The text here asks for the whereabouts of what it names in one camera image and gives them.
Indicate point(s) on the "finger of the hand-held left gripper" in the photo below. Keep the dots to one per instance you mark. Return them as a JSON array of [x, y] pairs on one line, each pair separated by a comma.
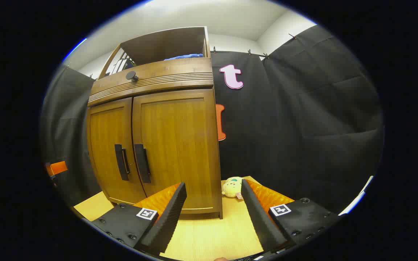
[[58, 168]]

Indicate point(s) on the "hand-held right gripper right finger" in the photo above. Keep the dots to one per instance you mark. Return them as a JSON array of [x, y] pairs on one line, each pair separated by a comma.
[[261, 217]]

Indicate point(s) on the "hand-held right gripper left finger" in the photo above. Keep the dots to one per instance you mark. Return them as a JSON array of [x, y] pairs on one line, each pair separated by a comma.
[[165, 221]]

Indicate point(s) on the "wooden cabinet door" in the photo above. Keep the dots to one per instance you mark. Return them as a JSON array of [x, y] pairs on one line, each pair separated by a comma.
[[180, 145], [103, 145]]

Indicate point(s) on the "wooden double-door shoe cabinet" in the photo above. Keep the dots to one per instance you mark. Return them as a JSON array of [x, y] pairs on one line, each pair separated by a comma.
[[165, 78]]

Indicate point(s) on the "yellow plush toy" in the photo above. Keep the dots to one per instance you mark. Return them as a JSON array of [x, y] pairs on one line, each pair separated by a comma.
[[232, 186]]

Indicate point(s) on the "black backdrop cloth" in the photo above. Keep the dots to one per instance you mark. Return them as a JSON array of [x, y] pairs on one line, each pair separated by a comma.
[[303, 127]]

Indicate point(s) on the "black round drawer knob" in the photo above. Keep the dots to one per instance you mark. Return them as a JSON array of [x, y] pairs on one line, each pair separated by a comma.
[[132, 76]]

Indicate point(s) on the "upright hardcover book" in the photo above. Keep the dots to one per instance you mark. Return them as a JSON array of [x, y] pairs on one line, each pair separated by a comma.
[[127, 65]]

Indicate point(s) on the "blue folded cloth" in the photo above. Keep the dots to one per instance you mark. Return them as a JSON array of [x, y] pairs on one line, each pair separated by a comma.
[[183, 57]]

